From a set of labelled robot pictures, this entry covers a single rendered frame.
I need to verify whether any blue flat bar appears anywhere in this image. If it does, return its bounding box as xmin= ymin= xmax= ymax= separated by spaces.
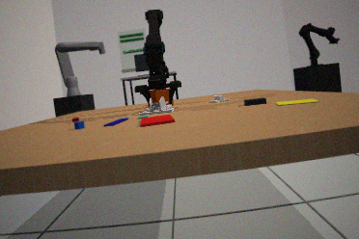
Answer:
xmin=104 ymin=118 xmax=128 ymax=127

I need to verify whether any small blue block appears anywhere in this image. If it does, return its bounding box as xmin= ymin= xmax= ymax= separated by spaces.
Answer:
xmin=74 ymin=121 xmax=84 ymax=129

